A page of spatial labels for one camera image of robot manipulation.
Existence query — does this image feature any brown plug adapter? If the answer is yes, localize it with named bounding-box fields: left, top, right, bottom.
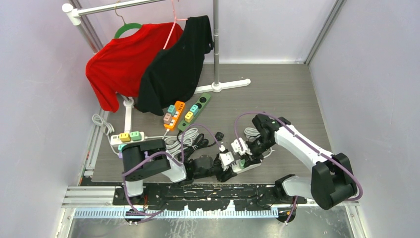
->
left=163, top=113, right=173, bottom=124

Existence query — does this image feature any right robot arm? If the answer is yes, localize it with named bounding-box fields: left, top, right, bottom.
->
left=239, top=113, right=362, bottom=210

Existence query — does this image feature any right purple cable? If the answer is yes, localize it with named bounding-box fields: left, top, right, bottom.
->
left=233, top=112, right=364, bottom=224

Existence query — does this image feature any teal adapter on orange strip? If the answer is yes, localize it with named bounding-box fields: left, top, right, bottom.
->
left=167, top=105, right=176, bottom=116

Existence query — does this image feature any green clothes hanger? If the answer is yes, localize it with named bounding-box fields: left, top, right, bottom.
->
left=114, top=1, right=142, bottom=39

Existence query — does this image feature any red t-shirt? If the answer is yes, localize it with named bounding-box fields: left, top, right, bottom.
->
left=86, top=22, right=183, bottom=113

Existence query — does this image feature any teal plug adapter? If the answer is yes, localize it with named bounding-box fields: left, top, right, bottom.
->
left=190, top=104, right=200, bottom=116

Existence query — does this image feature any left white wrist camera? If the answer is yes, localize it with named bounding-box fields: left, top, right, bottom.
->
left=219, top=151, right=235, bottom=171

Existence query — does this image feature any green power strip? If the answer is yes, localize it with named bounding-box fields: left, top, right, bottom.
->
left=177, top=93, right=211, bottom=131

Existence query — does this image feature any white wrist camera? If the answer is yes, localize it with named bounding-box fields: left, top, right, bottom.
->
left=219, top=151, right=235, bottom=171
left=231, top=138, right=252, bottom=156

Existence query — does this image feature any grey coiled cable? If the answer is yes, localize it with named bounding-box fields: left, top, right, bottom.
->
left=162, top=127, right=200, bottom=157

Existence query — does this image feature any white cable by wall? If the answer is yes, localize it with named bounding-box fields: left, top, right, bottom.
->
left=92, top=114, right=115, bottom=136

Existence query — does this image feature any orange power strip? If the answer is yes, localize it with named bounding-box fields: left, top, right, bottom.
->
left=163, top=101, right=185, bottom=131

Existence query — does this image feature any yellow adapter on white strip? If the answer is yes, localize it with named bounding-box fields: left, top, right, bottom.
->
left=119, top=132, right=131, bottom=143

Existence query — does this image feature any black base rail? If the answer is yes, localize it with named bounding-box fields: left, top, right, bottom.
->
left=112, top=183, right=293, bottom=211

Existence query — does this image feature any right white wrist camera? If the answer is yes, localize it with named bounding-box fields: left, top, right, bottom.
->
left=231, top=138, right=252, bottom=156

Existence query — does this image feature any yellow plug adapter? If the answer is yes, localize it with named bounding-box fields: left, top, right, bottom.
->
left=184, top=111, right=194, bottom=123

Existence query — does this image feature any white clothes rack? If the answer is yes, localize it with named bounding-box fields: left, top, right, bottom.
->
left=62, top=0, right=251, bottom=134

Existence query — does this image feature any green plug adapter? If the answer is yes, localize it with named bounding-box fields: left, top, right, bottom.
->
left=238, top=159, right=245, bottom=170

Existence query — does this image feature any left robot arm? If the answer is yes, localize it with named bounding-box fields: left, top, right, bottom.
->
left=119, top=139, right=238, bottom=205

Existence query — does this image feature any black t-shirt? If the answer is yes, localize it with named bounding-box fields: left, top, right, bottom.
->
left=134, top=15, right=214, bottom=116

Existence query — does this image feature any green adapter on white strip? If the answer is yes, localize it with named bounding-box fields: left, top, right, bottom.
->
left=129, top=131, right=142, bottom=141

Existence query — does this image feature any white power strip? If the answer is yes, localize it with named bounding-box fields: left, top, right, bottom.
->
left=231, top=160, right=261, bottom=174
left=110, top=131, right=145, bottom=146

